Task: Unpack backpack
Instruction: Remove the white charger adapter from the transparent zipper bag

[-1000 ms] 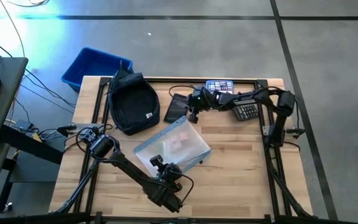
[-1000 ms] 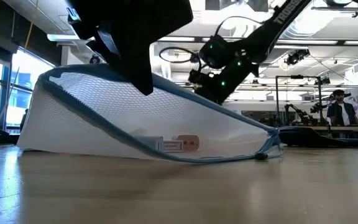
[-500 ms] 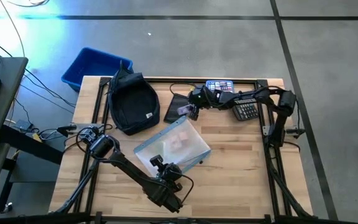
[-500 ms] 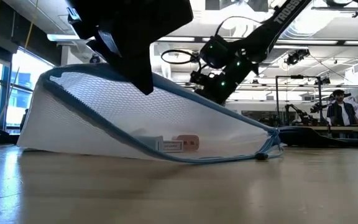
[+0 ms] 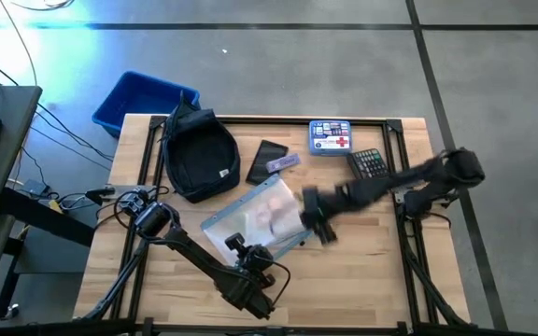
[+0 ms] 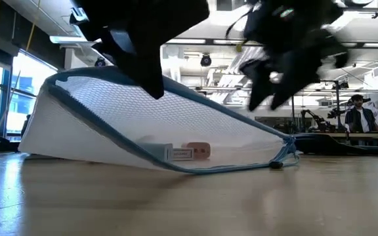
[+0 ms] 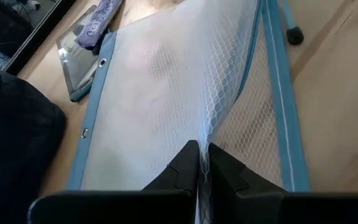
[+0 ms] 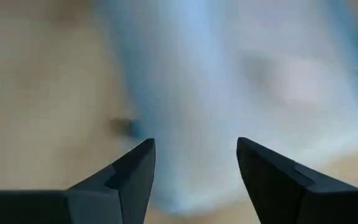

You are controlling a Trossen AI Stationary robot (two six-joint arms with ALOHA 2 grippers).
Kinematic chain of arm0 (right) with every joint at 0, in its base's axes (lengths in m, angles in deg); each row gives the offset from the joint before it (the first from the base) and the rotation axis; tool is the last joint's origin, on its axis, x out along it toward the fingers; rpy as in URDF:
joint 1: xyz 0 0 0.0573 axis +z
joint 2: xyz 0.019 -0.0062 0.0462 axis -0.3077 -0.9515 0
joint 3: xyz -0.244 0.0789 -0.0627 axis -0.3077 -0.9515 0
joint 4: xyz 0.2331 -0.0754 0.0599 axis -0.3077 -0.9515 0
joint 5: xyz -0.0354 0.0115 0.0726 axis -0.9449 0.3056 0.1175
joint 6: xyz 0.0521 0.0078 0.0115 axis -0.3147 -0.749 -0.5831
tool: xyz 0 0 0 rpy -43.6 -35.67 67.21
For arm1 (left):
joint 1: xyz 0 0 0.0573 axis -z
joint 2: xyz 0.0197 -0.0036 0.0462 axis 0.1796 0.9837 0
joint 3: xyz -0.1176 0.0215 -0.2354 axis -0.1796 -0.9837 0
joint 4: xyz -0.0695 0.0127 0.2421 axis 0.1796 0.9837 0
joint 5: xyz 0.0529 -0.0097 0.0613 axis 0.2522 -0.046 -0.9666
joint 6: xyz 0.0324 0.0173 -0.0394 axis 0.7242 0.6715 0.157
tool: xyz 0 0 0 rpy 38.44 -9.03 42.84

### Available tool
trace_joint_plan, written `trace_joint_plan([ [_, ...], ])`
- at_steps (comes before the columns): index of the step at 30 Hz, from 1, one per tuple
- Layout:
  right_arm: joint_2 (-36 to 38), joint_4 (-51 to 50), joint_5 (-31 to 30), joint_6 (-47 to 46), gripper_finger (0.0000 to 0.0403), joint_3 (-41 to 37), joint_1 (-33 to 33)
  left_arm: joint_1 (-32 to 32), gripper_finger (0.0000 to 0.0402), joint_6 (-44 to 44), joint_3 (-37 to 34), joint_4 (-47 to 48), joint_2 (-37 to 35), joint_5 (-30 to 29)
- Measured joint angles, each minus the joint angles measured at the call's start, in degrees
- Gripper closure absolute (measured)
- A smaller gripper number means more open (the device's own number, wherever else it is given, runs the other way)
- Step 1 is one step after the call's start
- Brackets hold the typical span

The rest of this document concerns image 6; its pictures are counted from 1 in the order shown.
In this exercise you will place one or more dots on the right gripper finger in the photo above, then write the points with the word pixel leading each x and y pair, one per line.
pixel 261 78
pixel 297 72

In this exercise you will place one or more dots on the round black ceiling camera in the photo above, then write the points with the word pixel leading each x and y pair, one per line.
pixel 99 62
pixel 205 60

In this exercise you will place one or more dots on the white mesh pouch blue zipper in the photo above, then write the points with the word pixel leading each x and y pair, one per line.
pixel 176 114

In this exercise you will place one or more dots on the white labelled small box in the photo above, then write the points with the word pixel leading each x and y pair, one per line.
pixel 182 154

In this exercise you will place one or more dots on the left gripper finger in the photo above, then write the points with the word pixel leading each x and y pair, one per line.
pixel 123 55
pixel 151 65

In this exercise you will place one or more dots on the black background robot arm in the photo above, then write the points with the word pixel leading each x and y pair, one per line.
pixel 317 123

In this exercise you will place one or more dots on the peach coloured small item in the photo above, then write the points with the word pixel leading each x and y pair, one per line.
pixel 202 150

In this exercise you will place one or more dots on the person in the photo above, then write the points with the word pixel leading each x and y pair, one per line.
pixel 359 119

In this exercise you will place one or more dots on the black metal stand frame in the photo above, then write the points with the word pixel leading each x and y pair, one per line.
pixel 337 98

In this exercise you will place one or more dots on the white ceiling light fixture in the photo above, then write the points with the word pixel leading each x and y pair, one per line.
pixel 67 39

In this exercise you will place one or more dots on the wooden background table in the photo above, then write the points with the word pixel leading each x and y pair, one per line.
pixel 356 135

